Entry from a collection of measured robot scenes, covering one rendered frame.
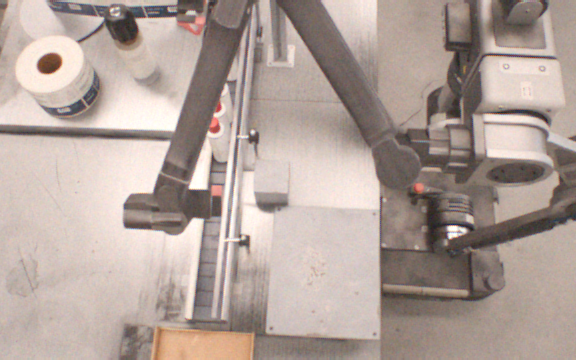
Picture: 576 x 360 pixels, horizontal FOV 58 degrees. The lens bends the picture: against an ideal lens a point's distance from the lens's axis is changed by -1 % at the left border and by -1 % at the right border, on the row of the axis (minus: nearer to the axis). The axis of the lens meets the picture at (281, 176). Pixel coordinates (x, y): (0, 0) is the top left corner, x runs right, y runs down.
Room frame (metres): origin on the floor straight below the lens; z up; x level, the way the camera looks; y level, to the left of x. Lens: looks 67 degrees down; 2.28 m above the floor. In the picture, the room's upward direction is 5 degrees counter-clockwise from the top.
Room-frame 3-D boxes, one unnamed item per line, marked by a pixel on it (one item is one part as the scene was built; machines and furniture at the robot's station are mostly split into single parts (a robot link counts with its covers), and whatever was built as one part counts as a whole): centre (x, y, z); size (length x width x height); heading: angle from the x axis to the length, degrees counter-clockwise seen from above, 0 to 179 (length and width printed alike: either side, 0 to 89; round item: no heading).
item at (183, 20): (0.87, 0.18, 1.25); 0.07 x 0.07 x 0.09; 81
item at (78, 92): (0.94, 0.65, 0.95); 0.20 x 0.20 x 0.14
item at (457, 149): (0.37, -0.29, 1.45); 0.09 x 0.08 x 0.12; 171
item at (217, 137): (0.66, 0.17, 0.98); 0.05 x 0.05 x 0.20
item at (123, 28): (0.97, 0.41, 1.03); 0.09 x 0.09 x 0.30
